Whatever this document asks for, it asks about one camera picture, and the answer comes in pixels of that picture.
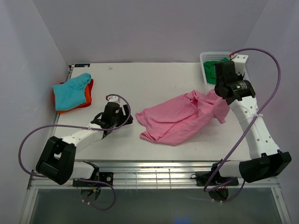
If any pink t shirt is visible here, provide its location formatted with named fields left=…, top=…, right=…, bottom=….
left=135, top=90, right=230, bottom=146

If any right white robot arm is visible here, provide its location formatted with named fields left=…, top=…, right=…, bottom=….
left=211, top=61, right=292, bottom=185

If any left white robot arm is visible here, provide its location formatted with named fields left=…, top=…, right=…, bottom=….
left=36, top=102, right=133, bottom=187

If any green t shirt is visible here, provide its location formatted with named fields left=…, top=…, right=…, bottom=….
left=203, top=58, right=229, bottom=84

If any orange folded t shirt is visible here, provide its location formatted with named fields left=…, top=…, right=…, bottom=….
left=57, top=79, right=93, bottom=114

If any white plastic basket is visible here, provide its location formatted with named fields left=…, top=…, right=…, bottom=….
left=199, top=52, right=249, bottom=91

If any cyan folded t shirt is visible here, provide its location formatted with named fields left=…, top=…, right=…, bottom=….
left=53, top=73, right=92, bottom=111

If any dark label sticker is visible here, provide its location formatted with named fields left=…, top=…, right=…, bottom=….
left=74, top=63, right=90, bottom=68

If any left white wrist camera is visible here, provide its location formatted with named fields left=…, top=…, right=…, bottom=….
left=106, top=94, right=121, bottom=105

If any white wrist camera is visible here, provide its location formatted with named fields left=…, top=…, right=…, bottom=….
left=106, top=94, right=121, bottom=105
left=230, top=54, right=249, bottom=76

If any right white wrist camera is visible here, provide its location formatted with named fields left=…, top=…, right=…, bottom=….
left=230, top=54, right=249, bottom=76

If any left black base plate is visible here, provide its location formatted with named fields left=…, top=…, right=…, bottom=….
left=72, top=172, right=114, bottom=187

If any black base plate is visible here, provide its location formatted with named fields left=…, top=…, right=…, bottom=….
left=72, top=172, right=114, bottom=187
left=194, top=171, right=239, bottom=186

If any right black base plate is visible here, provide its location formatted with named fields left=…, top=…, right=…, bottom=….
left=194, top=171, right=239, bottom=186

